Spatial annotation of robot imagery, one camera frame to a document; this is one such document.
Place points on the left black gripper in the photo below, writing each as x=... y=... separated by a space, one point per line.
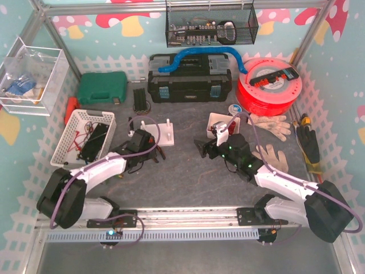
x=154 y=151

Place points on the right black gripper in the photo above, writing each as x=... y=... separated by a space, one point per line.
x=211 y=148

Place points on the white peg base plate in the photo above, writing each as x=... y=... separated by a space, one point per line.
x=163 y=130

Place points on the white parts tray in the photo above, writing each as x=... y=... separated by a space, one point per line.
x=217 y=120

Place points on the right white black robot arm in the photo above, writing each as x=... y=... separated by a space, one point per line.
x=320 y=207

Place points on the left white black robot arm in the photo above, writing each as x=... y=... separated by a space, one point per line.
x=64 y=199

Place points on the orange black pliers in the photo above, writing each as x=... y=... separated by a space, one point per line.
x=161 y=152

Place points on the brown tape roll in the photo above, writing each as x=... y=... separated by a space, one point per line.
x=148 y=108

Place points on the black aluminium extrusion piece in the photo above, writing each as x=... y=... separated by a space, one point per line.
x=140 y=103

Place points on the black device in basket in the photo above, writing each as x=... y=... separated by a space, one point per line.
x=94 y=143

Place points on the white perforated basket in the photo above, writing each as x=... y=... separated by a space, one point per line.
x=78 y=129

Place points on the black toolbox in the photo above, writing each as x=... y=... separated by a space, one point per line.
x=198 y=78

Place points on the green plastic case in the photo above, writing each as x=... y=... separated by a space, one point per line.
x=104 y=87

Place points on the white work glove upper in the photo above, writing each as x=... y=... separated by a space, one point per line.
x=277 y=125

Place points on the white work glove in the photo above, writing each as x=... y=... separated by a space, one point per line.
x=277 y=125
x=276 y=159

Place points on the white work glove lower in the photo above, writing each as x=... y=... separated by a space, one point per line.
x=276 y=159

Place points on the red filament spool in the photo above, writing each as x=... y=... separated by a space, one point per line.
x=269 y=100

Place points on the black red connector strip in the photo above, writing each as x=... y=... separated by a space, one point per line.
x=286 y=74

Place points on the clear acrylic box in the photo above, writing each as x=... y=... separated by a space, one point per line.
x=48 y=66

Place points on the blue white gloves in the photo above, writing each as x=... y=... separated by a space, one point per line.
x=22 y=87

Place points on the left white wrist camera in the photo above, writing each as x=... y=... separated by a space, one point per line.
x=131 y=133

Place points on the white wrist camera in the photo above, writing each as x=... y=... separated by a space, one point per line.
x=222 y=132
x=131 y=133

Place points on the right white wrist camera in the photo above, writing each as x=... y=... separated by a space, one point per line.
x=222 y=132

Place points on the orange tool handle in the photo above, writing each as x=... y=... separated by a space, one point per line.
x=72 y=104

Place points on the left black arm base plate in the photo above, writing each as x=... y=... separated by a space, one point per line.
x=123 y=218

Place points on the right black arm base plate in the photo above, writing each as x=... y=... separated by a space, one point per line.
x=251 y=216

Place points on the grey slotted cable duct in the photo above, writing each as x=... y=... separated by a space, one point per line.
x=154 y=235

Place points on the black mesh wire basket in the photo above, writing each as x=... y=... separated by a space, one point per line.
x=210 y=23

